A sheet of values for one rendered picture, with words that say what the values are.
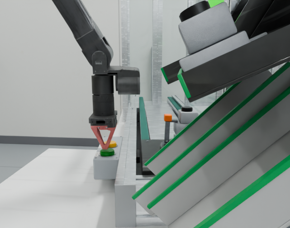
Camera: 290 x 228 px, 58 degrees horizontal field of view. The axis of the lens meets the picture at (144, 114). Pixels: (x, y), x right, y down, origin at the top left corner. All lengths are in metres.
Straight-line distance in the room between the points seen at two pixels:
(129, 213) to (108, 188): 0.19
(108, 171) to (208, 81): 0.56
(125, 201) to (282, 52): 0.46
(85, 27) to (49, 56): 3.20
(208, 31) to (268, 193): 0.14
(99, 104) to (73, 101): 3.10
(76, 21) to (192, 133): 0.37
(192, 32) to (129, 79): 0.44
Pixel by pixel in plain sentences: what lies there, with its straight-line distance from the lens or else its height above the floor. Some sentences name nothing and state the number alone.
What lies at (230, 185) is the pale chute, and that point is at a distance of 0.35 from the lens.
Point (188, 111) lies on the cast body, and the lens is 0.69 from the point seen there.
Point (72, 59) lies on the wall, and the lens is 3.73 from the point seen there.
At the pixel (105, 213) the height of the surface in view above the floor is 0.86.
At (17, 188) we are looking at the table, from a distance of 0.86.
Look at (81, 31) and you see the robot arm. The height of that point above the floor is 1.28.
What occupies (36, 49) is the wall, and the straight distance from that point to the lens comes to 3.93.
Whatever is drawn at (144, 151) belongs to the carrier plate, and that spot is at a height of 0.97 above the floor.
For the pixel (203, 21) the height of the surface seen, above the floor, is 1.25.
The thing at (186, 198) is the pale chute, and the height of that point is 1.04.
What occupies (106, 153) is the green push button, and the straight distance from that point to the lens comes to 0.73.
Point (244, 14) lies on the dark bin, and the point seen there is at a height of 1.27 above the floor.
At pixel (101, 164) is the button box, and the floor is 0.94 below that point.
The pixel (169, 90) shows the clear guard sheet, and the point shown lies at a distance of 2.04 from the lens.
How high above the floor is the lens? 1.22
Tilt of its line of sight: 12 degrees down
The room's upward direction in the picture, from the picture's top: straight up
